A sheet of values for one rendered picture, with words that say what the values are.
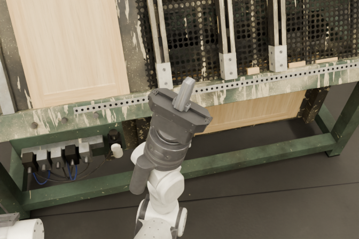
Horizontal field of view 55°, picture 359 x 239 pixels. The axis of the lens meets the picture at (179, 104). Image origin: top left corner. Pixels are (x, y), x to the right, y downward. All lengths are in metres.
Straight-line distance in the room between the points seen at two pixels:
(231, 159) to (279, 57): 0.82
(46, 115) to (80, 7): 0.50
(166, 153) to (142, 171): 0.07
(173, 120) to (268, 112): 1.72
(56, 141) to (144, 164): 1.05
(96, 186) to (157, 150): 1.54
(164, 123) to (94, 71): 1.00
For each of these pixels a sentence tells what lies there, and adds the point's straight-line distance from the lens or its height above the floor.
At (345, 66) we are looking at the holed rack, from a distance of 1.96.
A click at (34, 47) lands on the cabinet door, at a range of 1.64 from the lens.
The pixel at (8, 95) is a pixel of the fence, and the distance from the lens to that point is 1.68.
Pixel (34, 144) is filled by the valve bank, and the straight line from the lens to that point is 1.74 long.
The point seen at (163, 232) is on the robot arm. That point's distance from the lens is 0.91.
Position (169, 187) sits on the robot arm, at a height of 1.41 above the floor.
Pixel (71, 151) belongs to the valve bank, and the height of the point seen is 0.76.
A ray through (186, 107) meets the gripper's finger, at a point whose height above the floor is 1.59.
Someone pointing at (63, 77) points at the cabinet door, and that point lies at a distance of 1.64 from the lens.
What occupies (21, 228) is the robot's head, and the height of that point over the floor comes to 1.45.
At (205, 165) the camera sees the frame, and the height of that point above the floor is 0.18.
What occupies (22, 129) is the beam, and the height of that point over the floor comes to 0.84.
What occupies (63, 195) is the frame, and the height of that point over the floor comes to 0.18.
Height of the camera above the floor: 2.07
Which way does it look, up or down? 48 degrees down
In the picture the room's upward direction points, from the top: straight up
